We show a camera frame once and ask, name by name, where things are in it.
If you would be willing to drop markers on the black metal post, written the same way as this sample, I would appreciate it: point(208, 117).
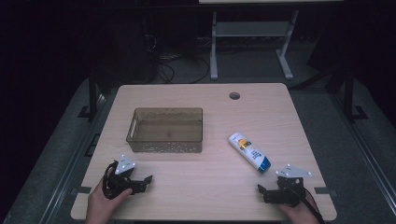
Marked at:
point(92, 93)
point(349, 93)

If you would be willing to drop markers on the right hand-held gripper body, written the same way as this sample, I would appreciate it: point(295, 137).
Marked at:
point(291, 186)

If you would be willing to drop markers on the white bottle with blue cap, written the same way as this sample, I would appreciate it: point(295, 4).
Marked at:
point(249, 151)

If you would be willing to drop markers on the brown transparent plastic basket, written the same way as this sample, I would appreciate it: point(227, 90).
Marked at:
point(168, 132)

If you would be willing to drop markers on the person's left hand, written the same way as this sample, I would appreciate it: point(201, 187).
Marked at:
point(99, 207)

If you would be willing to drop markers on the black tape strip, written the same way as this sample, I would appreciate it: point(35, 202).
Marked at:
point(323, 190)
point(81, 189)

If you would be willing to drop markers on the white metal stand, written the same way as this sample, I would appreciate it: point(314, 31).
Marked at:
point(252, 29)

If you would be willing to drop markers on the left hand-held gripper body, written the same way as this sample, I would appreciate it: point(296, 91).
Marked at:
point(124, 165)

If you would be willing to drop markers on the person's right hand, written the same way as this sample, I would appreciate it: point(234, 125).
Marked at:
point(302, 214)

